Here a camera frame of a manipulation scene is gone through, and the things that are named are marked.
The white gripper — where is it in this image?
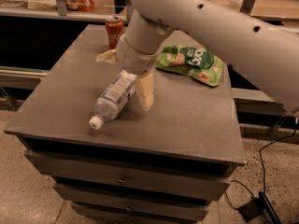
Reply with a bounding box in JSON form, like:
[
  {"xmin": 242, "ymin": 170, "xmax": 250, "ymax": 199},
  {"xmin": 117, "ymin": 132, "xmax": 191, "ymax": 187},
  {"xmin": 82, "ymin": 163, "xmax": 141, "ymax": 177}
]
[{"xmin": 95, "ymin": 34, "xmax": 163, "ymax": 111}]

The clear plastic tea bottle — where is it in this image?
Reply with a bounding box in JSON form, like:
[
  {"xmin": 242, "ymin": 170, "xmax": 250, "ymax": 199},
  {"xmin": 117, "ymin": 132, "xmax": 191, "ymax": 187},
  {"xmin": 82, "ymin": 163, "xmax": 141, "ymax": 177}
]
[{"xmin": 89, "ymin": 70, "xmax": 136, "ymax": 130}]

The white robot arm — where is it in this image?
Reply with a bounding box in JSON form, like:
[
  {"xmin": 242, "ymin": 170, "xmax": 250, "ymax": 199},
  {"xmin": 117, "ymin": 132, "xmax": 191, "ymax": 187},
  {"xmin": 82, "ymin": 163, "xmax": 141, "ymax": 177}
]
[{"xmin": 115, "ymin": 0, "xmax": 299, "ymax": 117}]

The red coca-cola can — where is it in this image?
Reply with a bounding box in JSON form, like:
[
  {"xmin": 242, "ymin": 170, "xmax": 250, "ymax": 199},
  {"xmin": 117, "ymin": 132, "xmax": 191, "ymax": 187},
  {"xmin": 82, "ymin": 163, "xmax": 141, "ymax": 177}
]
[{"xmin": 106, "ymin": 15, "xmax": 124, "ymax": 49}]

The green snack chip bag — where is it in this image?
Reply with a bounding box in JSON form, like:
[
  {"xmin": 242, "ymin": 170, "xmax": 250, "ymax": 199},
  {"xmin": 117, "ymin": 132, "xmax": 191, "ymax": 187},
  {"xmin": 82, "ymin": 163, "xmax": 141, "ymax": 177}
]
[{"xmin": 155, "ymin": 46, "xmax": 224, "ymax": 87}]

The grey drawer cabinet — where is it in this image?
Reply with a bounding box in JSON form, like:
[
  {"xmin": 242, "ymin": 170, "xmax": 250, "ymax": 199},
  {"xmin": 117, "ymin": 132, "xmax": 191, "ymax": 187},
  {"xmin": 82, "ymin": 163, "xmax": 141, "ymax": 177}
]
[{"xmin": 6, "ymin": 25, "xmax": 245, "ymax": 224}]

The black floor power adapter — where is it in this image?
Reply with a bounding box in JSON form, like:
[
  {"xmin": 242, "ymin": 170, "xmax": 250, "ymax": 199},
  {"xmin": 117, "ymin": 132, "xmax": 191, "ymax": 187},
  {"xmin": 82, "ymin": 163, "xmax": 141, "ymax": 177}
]
[{"xmin": 237, "ymin": 191, "xmax": 282, "ymax": 224}]

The black power cable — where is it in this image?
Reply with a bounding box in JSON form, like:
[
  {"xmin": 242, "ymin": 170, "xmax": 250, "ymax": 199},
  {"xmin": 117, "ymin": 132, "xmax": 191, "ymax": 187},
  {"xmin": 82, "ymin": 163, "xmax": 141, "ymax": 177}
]
[{"xmin": 223, "ymin": 109, "xmax": 299, "ymax": 212}]

